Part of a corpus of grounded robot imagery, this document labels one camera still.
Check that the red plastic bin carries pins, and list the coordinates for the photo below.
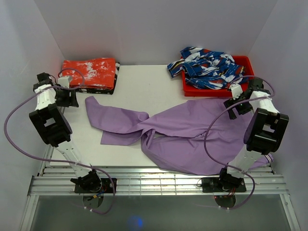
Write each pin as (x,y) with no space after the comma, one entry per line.
(190,91)

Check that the aluminium frame rail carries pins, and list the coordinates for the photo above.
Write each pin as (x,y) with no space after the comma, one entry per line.
(55,180)

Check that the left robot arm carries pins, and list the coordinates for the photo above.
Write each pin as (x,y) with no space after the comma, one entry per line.
(55,130)

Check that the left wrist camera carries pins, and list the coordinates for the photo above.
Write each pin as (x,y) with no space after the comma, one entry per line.
(64,82)

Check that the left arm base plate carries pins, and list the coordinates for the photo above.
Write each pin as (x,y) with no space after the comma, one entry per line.
(106,187)

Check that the blue patterned trousers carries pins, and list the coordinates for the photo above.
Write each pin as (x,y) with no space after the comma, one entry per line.
(206,69)

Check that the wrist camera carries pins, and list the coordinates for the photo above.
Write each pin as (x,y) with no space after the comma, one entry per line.
(64,82)
(236,91)

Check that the purple trousers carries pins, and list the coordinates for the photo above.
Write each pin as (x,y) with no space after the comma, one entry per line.
(195,137)

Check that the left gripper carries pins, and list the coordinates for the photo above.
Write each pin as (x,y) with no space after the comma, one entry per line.
(70,101)

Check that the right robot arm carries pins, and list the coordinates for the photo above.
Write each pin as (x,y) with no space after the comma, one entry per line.
(263,135)

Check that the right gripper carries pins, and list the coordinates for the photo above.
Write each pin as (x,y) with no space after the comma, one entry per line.
(231,101)

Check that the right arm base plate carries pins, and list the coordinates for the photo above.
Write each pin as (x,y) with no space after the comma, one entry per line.
(213,184)

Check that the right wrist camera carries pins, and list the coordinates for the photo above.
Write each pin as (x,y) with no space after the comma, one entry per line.
(236,91)

